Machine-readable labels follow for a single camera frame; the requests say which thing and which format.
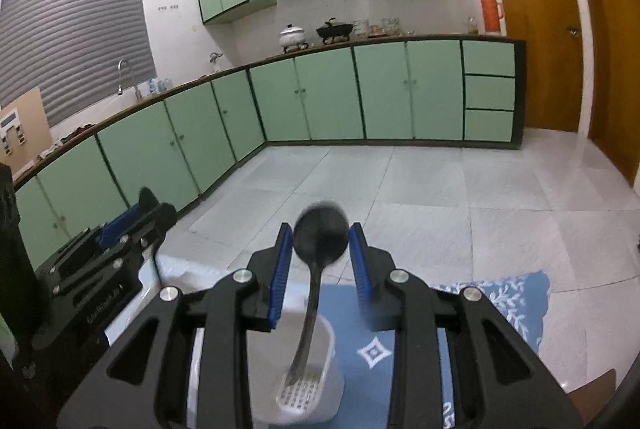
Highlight black rounded utensil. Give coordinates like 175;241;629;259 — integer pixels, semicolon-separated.
137;186;162;222

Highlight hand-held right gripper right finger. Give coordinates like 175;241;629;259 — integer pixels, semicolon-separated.
348;223;586;429

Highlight grey window blind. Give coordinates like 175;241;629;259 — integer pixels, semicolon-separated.
0;0;156;130

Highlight jars on counter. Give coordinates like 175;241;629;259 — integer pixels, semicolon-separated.
352;16;417;40

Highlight red thermos flask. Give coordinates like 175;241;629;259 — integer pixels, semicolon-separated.
481;0;505;34

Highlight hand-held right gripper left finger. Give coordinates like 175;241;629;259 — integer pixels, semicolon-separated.
59;223;294;429

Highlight steel sink faucet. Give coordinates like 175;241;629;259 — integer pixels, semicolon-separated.
116;59;144;102

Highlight white cooking pot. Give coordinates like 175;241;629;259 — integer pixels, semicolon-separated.
278;23;307;50

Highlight white utensil holder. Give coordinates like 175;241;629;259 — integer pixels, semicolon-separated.
248;315;346;426

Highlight green base kitchen cabinets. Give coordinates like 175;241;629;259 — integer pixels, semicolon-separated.
14;34;527;271

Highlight wooden door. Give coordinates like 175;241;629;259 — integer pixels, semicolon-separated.
570;0;640;186
475;0;584;132

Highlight black wok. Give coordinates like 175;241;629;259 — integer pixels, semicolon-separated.
316;18;355;46

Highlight dark chopstick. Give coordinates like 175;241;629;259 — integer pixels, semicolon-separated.
285;200;351;382

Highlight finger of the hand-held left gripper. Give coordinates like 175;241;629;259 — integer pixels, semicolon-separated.
52;204;179;298
37;205;145;283

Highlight blue patterned tablecloth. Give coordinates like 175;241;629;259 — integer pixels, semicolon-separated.
300;271;552;429

